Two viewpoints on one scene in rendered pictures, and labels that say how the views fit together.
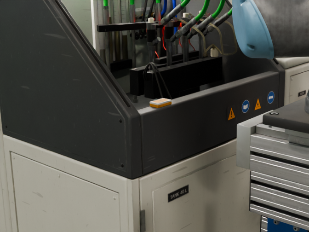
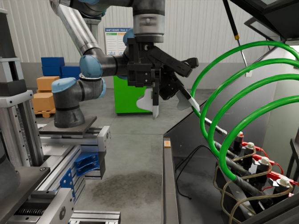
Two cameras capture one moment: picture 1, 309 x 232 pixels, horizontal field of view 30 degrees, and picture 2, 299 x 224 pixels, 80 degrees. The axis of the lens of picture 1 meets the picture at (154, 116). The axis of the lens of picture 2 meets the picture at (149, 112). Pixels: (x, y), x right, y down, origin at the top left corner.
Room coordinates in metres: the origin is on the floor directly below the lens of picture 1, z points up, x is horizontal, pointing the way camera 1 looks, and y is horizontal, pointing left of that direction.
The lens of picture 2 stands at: (1.97, -0.60, 1.40)
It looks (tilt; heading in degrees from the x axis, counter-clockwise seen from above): 19 degrees down; 140
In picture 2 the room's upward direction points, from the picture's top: straight up
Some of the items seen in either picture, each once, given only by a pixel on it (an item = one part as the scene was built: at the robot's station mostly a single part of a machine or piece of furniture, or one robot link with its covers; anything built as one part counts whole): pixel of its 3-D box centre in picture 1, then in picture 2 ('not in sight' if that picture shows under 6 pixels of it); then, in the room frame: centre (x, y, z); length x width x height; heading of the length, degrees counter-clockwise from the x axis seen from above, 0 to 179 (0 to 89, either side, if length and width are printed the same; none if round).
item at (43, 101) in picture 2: not in sight; (51, 94); (-2.88, 0.35, 0.39); 1.20 x 0.85 x 0.79; 150
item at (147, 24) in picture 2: not in sight; (148, 27); (1.61, -0.30, 1.45); 0.08 x 0.08 x 0.05
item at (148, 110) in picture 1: (213, 116); (168, 190); (1.57, -0.17, 0.87); 0.62 x 0.04 x 0.16; 136
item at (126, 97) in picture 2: not in sight; (135, 84); (-1.51, 1.91, 0.65); 0.95 x 0.86 x 1.30; 56
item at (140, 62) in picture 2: not in sight; (146, 62); (1.60, -0.31, 1.37); 0.09 x 0.08 x 0.12; 46
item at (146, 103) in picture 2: not in sight; (147, 104); (1.62, -0.32, 1.27); 0.06 x 0.03 x 0.09; 46
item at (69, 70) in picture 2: not in sight; (64, 74); (-4.94, 1.27, 0.61); 1.26 x 0.48 x 1.22; 48
